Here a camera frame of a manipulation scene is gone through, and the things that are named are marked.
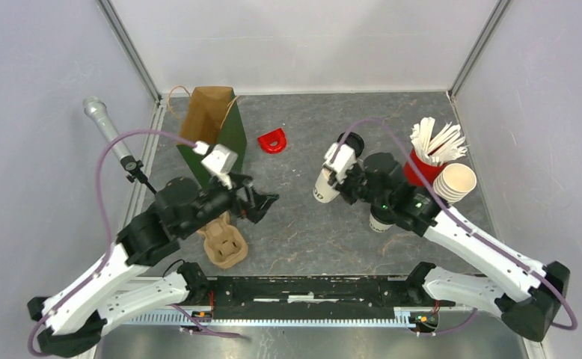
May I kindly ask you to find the brown cardboard cup carrier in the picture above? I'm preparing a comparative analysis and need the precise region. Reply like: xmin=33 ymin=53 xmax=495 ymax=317
xmin=197 ymin=212 xmax=248 ymax=269

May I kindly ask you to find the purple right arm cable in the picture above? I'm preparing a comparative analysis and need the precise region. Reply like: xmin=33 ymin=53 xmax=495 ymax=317
xmin=333 ymin=117 xmax=579 ymax=331

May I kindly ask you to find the red plastic cup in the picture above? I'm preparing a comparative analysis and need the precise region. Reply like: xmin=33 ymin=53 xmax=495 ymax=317
xmin=402 ymin=147 xmax=448 ymax=188

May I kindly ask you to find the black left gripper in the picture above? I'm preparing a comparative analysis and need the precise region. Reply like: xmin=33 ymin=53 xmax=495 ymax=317
xmin=180 ymin=170 xmax=279 ymax=238

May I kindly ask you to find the red plastic ring tool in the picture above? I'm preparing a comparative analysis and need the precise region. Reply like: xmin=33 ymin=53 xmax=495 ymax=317
xmin=257 ymin=128 xmax=287 ymax=154

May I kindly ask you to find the stack of white paper cups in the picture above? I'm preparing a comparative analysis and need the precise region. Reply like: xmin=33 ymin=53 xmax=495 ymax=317
xmin=432 ymin=163 xmax=477 ymax=204

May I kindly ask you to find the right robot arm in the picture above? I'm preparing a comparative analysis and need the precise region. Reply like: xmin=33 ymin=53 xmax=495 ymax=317
xmin=313 ymin=146 xmax=571 ymax=342

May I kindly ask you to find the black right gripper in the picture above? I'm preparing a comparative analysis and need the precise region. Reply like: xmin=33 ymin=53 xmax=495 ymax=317
xmin=328 ymin=162 xmax=390 ymax=211

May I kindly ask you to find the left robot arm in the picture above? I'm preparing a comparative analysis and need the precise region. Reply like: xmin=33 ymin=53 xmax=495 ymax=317
xmin=28 ymin=174 xmax=279 ymax=358

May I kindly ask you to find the white paper coffee cup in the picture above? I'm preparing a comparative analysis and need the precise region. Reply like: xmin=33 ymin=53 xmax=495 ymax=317
xmin=369 ymin=206 xmax=395 ymax=233

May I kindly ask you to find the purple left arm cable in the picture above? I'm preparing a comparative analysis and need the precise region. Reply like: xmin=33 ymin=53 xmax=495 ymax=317
xmin=27 ymin=129 xmax=203 ymax=357

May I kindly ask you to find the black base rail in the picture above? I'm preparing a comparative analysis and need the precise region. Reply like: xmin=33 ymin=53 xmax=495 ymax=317
xmin=206 ymin=274 xmax=421 ymax=322

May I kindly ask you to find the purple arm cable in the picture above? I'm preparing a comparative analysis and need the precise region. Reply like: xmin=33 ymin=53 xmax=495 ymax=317
xmin=333 ymin=117 xmax=579 ymax=331
xmin=27 ymin=129 xmax=203 ymax=357

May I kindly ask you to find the green paper bag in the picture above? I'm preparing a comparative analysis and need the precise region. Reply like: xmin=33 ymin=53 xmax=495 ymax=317
xmin=178 ymin=86 xmax=247 ymax=173

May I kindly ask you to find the stack of black lids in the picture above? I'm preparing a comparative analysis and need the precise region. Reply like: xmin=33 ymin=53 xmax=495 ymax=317
xmin=343 ymin=132 xmax=365 ymax=159

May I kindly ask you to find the silver microphone on stand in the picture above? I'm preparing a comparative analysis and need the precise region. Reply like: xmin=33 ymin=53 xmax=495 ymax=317
xmin=82 ymin=96 xmax=158 ymax=194

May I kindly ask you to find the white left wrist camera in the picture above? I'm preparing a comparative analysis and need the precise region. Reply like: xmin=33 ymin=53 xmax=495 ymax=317
xmin=193 ymin=141 xmax=238 ymax=189

